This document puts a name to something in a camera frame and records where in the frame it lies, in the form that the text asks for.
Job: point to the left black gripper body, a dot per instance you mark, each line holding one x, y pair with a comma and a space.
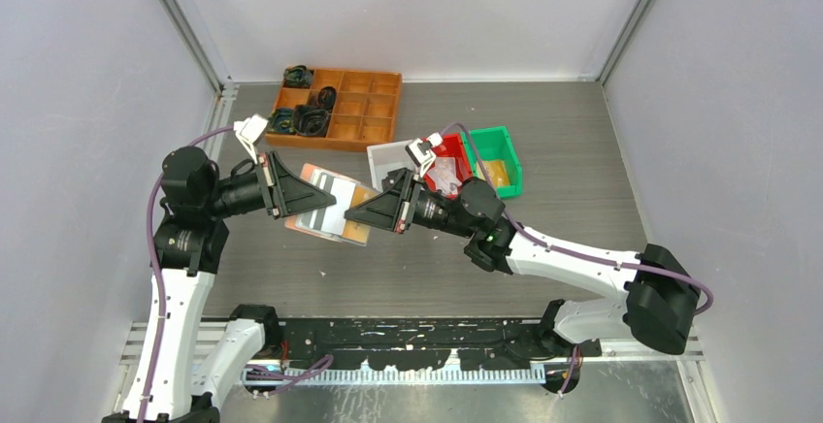
264, 169

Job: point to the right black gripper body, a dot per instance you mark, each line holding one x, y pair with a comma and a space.
405, 215

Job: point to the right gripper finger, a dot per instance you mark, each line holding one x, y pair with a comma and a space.
398, 183
383, 210

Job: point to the orange credit card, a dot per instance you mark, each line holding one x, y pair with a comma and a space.
357, 226

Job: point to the pink leather card holder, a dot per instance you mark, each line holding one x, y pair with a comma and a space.
290, 221

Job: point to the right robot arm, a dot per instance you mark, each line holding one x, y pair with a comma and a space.
645, 295

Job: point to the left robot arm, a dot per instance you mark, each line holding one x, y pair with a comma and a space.
185, 251

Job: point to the white card in sleeve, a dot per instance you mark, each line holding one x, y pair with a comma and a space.
329, 220

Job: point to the white plastic bin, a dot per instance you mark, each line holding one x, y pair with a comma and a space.
386, 158

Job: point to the clear packets in red bin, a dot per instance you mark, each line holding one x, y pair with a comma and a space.
444, 175

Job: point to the red plastic bin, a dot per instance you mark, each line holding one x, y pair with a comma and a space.
453, 146

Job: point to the orange compartment tray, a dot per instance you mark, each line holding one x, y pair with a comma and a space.
335, 109

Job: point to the yellow packet in green bin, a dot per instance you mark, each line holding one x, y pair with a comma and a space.
494, 171

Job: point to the green plastic bin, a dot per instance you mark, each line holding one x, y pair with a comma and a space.
496, 143

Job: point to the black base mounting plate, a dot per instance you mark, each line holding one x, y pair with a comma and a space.
414, 344

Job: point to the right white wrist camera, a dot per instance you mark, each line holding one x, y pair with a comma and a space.
422, 153

